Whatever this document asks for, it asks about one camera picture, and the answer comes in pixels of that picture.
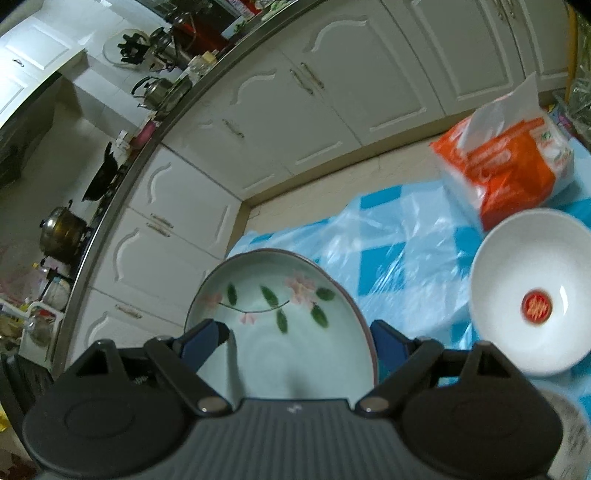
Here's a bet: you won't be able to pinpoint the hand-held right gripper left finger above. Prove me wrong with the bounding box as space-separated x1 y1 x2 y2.
60 318 232 415

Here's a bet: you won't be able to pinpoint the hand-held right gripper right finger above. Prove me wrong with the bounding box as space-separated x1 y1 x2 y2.
355 320 532 415

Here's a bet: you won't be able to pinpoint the pale green floral plate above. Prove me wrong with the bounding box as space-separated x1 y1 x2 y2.
184 248 380 400

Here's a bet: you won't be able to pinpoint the blue checked plastic tablecloth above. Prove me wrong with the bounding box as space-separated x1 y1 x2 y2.
225 99 591 416

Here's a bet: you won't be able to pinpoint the white bowl with red print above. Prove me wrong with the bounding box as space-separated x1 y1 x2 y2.
470 208 591 377

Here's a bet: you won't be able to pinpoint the cluttered white rack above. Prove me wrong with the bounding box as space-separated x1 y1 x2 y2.
0 263 75 367

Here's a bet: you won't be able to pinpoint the steel stock pot with lid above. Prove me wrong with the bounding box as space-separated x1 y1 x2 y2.
38 200 89 265

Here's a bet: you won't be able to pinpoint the black wok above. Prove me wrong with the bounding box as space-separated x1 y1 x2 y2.
82 142 127 202

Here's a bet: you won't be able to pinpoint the dark kitchen countertop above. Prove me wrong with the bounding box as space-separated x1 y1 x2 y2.
46 0 333 374

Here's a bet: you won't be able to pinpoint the orange and white tissue pack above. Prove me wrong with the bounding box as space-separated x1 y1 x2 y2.
429 71 575 232

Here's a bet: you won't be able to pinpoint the steel kettle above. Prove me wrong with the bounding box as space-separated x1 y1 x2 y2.
133 76 174 110

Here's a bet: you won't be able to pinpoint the white kitchen base cabinets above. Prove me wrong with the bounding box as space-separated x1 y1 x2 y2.
60 0 573 370

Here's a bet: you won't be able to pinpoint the glass jar with yellow lid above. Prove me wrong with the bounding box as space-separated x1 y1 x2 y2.
188 52 219 78

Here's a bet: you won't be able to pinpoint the steel teapot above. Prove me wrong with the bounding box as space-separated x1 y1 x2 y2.
148 25 192 71

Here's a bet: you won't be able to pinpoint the black knife set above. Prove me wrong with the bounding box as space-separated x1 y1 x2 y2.
104 30 151 70

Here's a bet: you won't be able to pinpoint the clear plastic bag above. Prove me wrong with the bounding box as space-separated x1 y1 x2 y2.
564 69 591 155

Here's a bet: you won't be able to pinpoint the red box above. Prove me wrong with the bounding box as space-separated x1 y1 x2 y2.
178 21 232 49

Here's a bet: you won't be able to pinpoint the white wall cabinet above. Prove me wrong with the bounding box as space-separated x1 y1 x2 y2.
0 0 88 127

